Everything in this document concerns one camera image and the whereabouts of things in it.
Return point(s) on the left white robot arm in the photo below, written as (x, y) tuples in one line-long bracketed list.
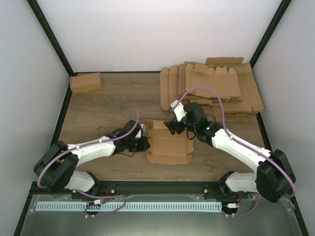
[(57, 169)]

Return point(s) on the black aluminium frame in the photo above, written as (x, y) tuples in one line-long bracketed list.
[(142, 187)]

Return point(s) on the stack of flat cardboard boxes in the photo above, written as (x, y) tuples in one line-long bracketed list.
[(219, 81)]

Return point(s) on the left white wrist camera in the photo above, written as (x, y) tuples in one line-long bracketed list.
[(141, 131)]

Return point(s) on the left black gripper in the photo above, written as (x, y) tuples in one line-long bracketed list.
[(143, 147)]

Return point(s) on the light blue slotted cable duct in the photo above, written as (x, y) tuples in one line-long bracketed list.
[(132, 206)]

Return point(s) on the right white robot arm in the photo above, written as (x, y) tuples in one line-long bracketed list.
[(272, 176)]

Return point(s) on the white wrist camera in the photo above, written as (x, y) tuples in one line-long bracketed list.
[(141, 131), (177, 108)]

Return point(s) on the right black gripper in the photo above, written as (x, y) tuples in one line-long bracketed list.
[(173, 123)]

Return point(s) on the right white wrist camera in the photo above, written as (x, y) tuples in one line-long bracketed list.
[(177, 108)]

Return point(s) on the folded brown cardboard box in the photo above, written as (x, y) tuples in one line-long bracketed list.
[(85, 83)]

